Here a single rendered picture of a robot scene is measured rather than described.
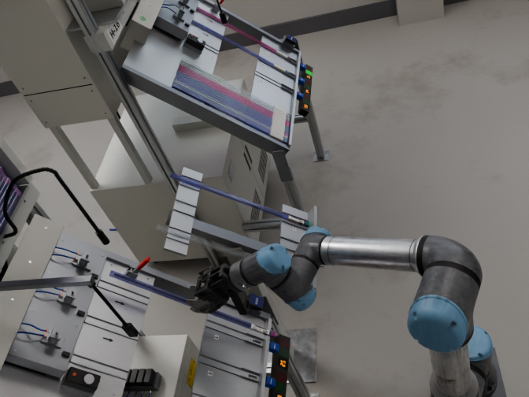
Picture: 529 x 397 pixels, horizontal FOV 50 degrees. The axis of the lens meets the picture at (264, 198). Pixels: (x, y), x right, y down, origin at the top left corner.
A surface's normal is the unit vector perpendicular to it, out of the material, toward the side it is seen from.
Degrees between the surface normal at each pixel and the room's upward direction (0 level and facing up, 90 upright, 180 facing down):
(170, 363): 0
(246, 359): 45
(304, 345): 0
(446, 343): 82
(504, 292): 0
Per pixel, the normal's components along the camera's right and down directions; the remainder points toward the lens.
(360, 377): -0.26, -0.66
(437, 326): -0.47, 0.64
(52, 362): 0.49, -0.55
